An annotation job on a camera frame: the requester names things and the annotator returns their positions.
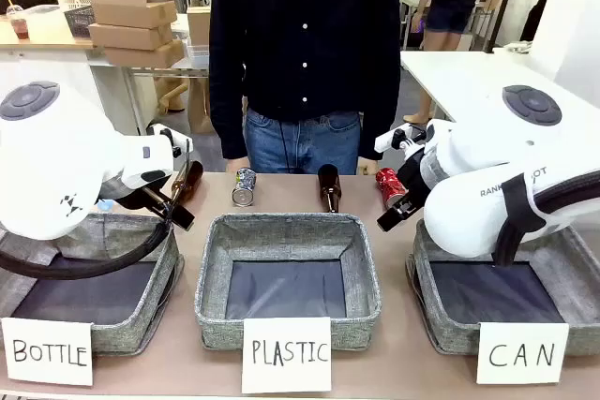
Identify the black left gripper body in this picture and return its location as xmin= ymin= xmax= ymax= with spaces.
xmin=121 ymin=183 xmax=173 ymax=222

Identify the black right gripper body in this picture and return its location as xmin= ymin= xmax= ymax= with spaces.
xmin=395 ymin=151 xmax=432 ymax=208

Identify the red crushed can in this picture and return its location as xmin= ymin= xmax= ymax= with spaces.
xmin=374 ymin=167 xmax=408 ymax=211

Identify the brown glass bottle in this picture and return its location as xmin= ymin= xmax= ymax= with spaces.
xmin=317 ymin=163 xmax=341 ymax=214
xmin=169 ymin=160 xmax=205 ymax=205

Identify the black white patterned can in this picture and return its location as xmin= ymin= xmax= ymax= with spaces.
xmin=231 ymin=167 xmax=258 ymax=208

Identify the grey fabric basket bottle label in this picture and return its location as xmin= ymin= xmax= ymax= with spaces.
xmin=0 ymin=211 xmax=185 ymax=357

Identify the grey fabric basket plastic label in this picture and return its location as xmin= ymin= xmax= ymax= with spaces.
xmin=194 ymin=212 xmax=382 ymax=352

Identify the grey fabric basket can label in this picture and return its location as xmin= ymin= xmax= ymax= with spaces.
xmin=405 ymin=219 xmax=600 ymax=357

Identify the white paper sign CAN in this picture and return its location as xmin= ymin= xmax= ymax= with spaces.
xmin=475 ymin=321 xmax=570 ymax=386

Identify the black mesh basket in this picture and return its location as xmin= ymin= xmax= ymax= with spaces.
xmin=62 ymin=5 xmax=96 ymax=39

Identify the white side table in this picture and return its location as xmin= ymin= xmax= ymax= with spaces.
xmin=399 ymin=49 xmax=600 ymax=126

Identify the flat cardboard box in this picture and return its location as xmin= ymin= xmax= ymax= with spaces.
xmin=103 ymin=38 xmax=187 ymax=70
xmin=88 ymin=22 xmax=175 ymax=52

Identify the white paper sign PLASTIC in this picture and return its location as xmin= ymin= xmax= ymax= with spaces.
xmin=241 ymin=317 xmax=333 ymax=395

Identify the person in dark shirt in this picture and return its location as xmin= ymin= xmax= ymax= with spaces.
xmin=208 ymin=0 xmax=402 ymax=175

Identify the small upright cardboard box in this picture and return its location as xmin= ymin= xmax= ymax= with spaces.
xmin=187 ymin=6 xmax=212 ymax=48

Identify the white paper sign BOTTLE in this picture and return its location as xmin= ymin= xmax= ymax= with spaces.
xmin=1 ymin=317 xmax=94 ymax=387

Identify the wooden background table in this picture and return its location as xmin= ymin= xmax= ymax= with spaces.
xmin=0 ymin=9 xmax=98 ymax=51

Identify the open cardboard box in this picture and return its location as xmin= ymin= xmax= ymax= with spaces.
xmin=89 ymin=0 xmax=179 ymax=30

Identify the plastic cup with red drink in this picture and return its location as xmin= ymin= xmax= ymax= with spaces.
xmin=5 ymin=0 xmax=32 ymax=42

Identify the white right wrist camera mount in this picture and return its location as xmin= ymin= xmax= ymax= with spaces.
xmin=373 ymin=123 xmax=429 ymax=154

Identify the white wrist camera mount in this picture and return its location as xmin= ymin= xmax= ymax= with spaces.
xmin=373 ymin=123 xmax=429 ymax=154
xmin=146 ymin=123 xmax=195 ymax=160

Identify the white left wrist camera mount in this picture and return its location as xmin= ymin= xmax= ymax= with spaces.
xmin=146 ymin=123 xmax=195 ymax=160

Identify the black right arm cable strap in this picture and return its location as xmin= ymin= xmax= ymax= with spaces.
xmin=490 ymin=172 xmax=600 ymax=267

